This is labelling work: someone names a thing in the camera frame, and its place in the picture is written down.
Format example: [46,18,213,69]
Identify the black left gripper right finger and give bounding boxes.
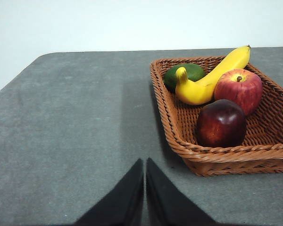
[145,157,219,226]

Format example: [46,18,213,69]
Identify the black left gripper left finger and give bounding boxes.
[74,158,145,226]

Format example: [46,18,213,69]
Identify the dark red plum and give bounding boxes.
[196,98,248,149]

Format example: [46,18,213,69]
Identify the brown wicker basket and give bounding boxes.
[149,56,283,178]

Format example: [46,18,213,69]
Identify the yellow banana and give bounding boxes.
[175,44,252,106]

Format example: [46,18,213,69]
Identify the red apple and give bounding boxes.
[214,68,264,117]

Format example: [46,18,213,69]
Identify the green avocado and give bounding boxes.
[163,63,207,93]

